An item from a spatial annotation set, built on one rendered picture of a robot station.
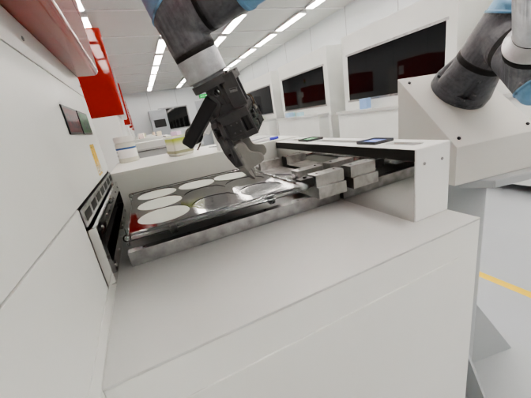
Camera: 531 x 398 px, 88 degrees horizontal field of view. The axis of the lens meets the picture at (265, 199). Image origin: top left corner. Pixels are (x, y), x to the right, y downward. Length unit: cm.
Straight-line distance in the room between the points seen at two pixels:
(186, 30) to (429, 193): 51
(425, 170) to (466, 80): 37
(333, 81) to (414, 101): 461
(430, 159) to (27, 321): 58
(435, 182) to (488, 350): 100
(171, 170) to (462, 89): 83
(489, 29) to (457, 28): 305
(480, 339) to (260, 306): 115
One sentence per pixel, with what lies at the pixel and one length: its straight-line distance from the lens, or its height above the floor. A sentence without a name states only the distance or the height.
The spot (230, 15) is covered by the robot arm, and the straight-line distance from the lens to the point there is 50.
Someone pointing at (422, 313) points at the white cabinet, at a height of 69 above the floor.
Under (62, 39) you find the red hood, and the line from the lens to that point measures 60.
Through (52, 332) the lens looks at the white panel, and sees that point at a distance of 29.
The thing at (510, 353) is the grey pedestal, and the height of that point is 1.
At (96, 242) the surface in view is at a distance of 47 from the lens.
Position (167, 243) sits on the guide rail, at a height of 85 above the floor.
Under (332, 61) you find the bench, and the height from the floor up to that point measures 174.
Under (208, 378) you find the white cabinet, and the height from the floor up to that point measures 77.
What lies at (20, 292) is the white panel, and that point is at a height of 97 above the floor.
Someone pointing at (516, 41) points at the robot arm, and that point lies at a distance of 74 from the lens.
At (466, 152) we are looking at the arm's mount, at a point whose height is 90.
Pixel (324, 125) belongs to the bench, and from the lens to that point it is 539.
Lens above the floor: 106
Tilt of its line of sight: 17 degrees down
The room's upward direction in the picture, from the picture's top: 9 degrees counter-clockwise
